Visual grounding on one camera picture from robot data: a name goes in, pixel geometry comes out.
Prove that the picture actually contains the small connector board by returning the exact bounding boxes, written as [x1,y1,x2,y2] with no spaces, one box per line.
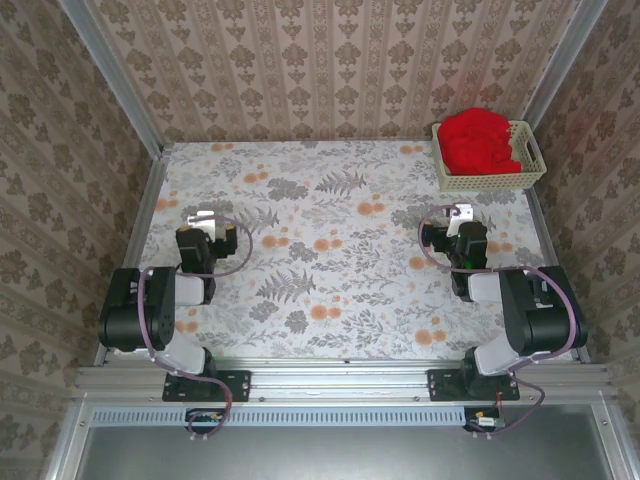
[463,407,506,433]
[185,407,226,434]

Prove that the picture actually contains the red t-shirt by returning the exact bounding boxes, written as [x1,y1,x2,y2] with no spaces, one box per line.
[437,108,524,177]

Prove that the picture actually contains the cream perforated plastic basket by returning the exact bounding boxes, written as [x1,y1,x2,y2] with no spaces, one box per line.
[431,119,548,193]

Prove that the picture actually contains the aluminium frame rail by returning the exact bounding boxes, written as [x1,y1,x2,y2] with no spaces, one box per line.
[74,363,614,402]

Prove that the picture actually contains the floral table cover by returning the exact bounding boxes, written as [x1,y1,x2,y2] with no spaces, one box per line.
[114,140,574,361]

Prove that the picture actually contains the aluminium corner post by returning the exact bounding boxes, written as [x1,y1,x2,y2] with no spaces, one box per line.
[522,0,609,132]
[57,0,166,159]

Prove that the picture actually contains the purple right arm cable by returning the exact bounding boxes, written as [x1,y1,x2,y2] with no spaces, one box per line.
[418,204,589,441]

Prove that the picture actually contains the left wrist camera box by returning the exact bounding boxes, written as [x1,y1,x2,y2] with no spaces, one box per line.
[186,210,217,237]

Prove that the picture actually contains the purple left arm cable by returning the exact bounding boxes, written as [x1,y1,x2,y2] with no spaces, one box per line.
[138,214,254,442]

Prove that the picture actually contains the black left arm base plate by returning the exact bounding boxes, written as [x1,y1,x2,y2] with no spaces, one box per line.
[162,369,251,403]

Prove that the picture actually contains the grey slotted cable duct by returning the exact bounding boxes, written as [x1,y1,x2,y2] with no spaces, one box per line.
[92,405,469,427]

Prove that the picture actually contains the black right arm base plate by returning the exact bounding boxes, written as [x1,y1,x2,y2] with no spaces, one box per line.
[427,368,521,402]

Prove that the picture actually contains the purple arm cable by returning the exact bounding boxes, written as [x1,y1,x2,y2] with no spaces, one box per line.
[418,204,589,441]
[138,214,254,442]

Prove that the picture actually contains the grey sheet metal panel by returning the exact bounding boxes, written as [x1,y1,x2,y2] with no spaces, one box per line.
[44,399,640,480]

